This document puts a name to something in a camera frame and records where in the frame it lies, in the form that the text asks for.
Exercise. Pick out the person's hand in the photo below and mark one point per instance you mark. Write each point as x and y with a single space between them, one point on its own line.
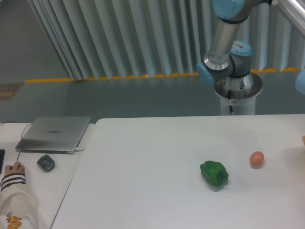
16 168

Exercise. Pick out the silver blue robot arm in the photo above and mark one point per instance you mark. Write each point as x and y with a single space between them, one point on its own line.
226 65

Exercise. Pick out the cream sleeved forearm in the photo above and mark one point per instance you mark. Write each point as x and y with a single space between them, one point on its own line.
18 208

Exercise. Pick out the green bell pepper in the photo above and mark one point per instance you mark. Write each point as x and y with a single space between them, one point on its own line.
214 173

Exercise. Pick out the black phone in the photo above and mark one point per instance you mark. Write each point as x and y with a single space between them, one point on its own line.
2 154

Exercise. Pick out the silver closed laptop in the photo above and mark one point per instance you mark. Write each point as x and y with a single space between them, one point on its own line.
54 134

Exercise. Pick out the white folding partition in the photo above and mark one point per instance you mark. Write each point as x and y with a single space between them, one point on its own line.
122 38

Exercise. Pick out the brown egg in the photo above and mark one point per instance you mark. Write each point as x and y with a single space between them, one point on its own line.
256 159

